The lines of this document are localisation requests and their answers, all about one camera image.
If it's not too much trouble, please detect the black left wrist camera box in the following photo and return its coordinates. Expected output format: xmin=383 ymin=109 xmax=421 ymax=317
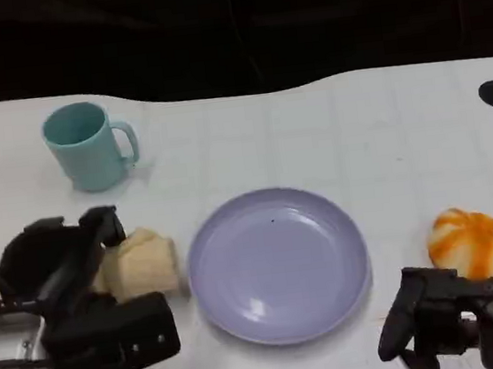
xmin=39 ymin=289 xmax=185 ymax=369

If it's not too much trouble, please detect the pale green mug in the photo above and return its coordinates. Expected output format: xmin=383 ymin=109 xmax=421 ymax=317
xmin=38 ymin=96 xmax=144 ymax=198

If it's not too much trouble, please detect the orange and white bread roll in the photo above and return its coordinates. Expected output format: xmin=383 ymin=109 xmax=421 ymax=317
xmin=423 ymin=203 xmax=493 ymax=293

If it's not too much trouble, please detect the lilac plate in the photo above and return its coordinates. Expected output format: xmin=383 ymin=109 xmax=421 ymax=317
xmin=179 ymin=176 xmax=379 ymax=356

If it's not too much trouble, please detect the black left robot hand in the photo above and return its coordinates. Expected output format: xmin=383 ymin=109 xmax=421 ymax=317
xmin=0 ymin=204 xmax=135 ymax=319

